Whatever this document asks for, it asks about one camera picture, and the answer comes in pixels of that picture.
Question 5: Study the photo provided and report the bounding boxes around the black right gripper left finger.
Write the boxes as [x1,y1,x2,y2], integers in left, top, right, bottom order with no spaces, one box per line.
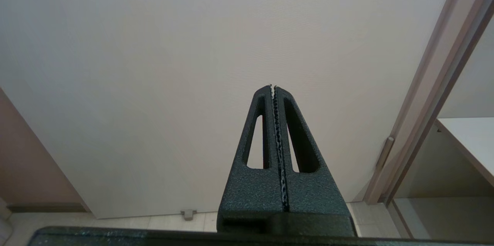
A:
[217,86,286,235]

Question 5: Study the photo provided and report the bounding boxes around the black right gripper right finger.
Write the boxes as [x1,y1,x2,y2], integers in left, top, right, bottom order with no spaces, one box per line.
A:
[275,86,354,219]

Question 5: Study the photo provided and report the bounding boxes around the white room door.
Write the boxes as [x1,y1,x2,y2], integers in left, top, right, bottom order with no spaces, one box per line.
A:
[0,0,460,219]

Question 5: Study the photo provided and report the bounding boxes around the white shelf board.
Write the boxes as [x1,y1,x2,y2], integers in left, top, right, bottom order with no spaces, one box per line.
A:
[435,118,494,187]

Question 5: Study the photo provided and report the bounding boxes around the dark skirting board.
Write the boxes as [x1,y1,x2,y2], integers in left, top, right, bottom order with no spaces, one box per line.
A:
[6,203,88,213]

